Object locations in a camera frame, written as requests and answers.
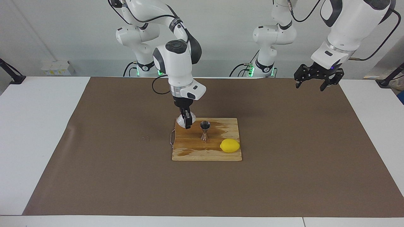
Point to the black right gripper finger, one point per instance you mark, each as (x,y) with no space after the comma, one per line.
(187,121)

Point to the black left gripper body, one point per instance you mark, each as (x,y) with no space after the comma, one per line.
(325,73)

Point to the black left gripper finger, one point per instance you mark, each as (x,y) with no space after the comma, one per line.
(333,82)
(301,73)

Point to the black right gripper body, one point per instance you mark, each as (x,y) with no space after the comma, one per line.
(183,102)

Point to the steel double jigger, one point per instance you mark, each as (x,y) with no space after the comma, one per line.
(205,125)

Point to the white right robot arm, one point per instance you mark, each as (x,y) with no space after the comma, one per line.
(176,66)

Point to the wooden cutting board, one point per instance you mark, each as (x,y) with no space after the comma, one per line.
(195,148)

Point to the yellow lemon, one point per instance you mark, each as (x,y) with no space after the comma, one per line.
(229,146)

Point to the blue object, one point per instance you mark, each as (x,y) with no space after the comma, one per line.
(401,97)

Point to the brown table mat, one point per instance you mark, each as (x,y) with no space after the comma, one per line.
(94,173)

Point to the white cardboard box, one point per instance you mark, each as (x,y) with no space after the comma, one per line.
(58,67)

